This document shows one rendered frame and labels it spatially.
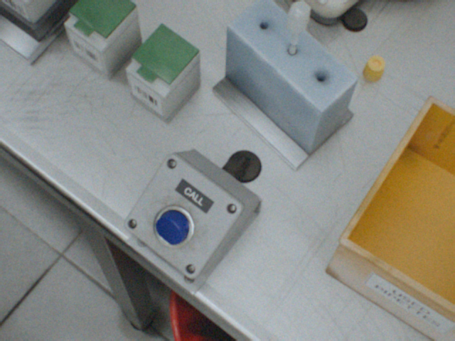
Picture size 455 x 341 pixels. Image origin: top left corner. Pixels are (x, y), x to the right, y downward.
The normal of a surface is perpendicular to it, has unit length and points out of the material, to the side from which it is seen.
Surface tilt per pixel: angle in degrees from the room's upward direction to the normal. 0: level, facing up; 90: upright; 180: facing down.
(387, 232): 0
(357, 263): 90
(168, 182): 30
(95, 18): 0
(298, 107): 90
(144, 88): 90
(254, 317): 0
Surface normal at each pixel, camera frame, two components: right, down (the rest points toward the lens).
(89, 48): -0.61, 0.74
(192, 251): -0.29, 0.07
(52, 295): 0.02, -0.33
